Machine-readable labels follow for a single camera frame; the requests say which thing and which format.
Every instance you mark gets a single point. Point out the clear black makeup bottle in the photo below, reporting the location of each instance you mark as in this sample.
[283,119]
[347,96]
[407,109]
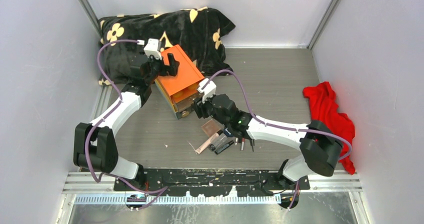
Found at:
[218,142]

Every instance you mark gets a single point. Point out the aluminium front rail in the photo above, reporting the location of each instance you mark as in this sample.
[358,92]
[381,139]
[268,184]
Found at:
[113,191]

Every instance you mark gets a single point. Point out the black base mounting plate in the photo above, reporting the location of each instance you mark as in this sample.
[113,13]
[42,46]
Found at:
[213,182]

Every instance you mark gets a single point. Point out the pink square compact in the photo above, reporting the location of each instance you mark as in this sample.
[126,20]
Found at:
[211,127]

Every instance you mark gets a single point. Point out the black floral blanket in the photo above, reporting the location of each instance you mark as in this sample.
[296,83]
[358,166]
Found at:
[198,31]

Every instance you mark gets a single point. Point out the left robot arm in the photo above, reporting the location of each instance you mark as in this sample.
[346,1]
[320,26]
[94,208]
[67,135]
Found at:
[94,143]

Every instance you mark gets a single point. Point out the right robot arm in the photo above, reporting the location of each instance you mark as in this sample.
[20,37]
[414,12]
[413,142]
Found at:
[319,148]

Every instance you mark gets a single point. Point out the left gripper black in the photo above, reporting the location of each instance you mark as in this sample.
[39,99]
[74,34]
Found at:
[171,70]

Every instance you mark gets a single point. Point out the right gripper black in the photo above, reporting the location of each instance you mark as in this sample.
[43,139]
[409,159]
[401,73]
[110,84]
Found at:
[201,107]

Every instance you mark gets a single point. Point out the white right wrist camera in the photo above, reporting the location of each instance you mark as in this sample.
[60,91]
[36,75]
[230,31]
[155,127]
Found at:
[207,88]

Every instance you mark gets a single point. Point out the red cloth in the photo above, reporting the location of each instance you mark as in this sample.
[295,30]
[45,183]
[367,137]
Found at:
[324,107]

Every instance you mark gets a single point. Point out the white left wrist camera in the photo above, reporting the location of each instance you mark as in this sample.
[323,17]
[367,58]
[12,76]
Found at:
[152,48]

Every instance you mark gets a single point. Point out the orange drawer organizer box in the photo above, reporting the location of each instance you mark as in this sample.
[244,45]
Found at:
[180,91]

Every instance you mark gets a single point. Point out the pink makeup tube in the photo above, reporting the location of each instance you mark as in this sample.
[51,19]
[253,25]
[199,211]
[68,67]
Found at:
[208,142]

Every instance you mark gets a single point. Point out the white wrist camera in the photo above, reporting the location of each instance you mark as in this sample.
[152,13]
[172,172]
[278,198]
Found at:
[152,48]
[207,88]

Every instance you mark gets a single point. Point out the black mascara tube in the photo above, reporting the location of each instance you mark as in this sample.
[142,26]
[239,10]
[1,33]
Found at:
[222,148]

